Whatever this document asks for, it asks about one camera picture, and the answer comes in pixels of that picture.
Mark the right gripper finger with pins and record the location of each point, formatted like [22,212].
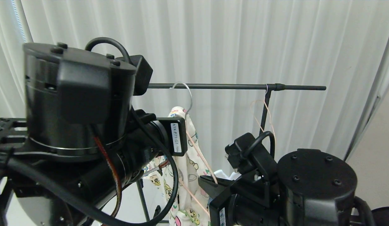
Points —
[210,186]

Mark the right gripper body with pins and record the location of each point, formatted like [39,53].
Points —
[244,210]

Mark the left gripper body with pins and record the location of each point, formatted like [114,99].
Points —
[144,147]

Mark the cream printed garment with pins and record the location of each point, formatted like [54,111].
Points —
[188,175]

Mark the pink clothes hanger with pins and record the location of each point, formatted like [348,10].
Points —
[269,118]
[200,155]

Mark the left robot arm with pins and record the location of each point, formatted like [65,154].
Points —
[78,94]

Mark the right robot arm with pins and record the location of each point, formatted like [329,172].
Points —
[316,185]

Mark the black clothes rack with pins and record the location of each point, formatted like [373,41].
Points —
[232,86]

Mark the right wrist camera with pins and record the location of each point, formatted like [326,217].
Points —
[244,150]

